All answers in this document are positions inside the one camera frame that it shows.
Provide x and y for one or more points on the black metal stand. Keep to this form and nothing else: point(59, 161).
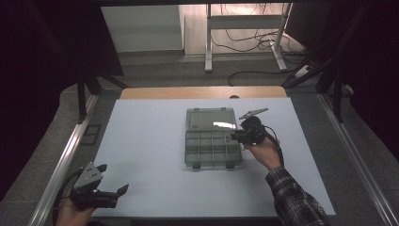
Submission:
point(91, 84)
point(332, 72)

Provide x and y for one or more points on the white power strip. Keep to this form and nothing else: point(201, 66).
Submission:
point(301, 71)

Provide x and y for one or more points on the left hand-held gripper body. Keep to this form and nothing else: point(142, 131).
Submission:
point(89, 188)

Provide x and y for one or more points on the wooden table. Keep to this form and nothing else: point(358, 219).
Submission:
point(188, 93)

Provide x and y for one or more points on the person's right hand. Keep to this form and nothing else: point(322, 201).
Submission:
point(265, 153)

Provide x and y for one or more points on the white board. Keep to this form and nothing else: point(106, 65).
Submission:
point(150, 150)

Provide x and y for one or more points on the aluminium rail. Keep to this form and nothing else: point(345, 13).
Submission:
point(357, 157)
point(62, 163)

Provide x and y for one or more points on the person's left hand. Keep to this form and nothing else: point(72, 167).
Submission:
point(73, 215)

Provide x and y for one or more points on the white cabinet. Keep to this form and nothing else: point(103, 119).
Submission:
point(142, 28)

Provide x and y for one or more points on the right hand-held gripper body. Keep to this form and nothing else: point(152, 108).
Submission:
point(253, 127)

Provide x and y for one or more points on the transparent grey compartment box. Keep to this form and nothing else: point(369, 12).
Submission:
point(210, 147)

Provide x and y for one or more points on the white metal desk frame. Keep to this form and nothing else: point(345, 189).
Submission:
point(241, 22)

